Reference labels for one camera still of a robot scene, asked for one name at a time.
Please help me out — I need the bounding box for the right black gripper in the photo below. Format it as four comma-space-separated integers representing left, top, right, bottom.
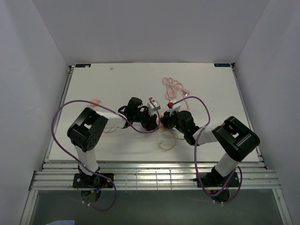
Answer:
159, 108, 187, 135

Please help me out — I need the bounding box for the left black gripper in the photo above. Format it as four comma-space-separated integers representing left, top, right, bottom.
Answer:
133, 106, 158, 131

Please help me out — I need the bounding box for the pink charger plug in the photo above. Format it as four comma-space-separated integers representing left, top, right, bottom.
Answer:
90, 98, 101, 107

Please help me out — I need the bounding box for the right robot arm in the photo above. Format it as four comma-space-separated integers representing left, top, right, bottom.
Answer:
160, 111, 261, 186

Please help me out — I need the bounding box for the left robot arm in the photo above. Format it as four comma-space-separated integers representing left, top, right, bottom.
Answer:
67, 97, 160, 188

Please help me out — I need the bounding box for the right blue corner label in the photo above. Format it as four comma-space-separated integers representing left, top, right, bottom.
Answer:
214, 63, 231, 68

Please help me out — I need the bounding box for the blue corner label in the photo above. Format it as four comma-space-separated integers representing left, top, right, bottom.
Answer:
75, 64, 91, 68
214, 63, 231, 68

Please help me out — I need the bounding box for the left blue corner label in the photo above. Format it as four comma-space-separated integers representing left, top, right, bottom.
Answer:
75, 64, 91, 68

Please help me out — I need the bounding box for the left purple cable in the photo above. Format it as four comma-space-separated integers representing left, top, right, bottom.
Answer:
51, 99, 161, 211

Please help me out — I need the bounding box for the purple cable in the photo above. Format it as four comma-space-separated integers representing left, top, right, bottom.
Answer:
51, 99, 161, 211
169, 96, 242, 205

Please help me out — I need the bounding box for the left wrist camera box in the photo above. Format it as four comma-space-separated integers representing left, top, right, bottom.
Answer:
147, 97, 161, 115

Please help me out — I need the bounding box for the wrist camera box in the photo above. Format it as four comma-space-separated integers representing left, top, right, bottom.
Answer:
147, 97, 161, 115
167, 102, 181, 115

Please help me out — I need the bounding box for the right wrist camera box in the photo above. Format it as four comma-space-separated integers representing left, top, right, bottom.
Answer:
167, 102, 181, 115

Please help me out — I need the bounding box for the yellow charging cable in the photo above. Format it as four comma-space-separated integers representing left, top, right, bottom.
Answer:
157, 128, 186, 151

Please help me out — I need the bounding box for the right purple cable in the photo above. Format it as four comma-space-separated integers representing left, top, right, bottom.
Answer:
169, 96, 242, 205

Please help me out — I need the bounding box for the pink power strip cord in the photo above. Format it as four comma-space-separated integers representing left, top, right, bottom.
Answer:
161, 77, 191, 111

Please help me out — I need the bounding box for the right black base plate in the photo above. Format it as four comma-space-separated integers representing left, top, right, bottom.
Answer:
199, 172, 240, 188

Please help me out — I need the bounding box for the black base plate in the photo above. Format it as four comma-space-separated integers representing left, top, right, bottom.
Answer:
72, 173, 114, 188
199, 172, 240, 188

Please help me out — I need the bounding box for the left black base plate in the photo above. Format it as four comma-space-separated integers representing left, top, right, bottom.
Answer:
72, 173, 114, 188

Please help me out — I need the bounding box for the aluminium rail frame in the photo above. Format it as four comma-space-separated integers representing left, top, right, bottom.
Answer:
29, 63, 282, 191

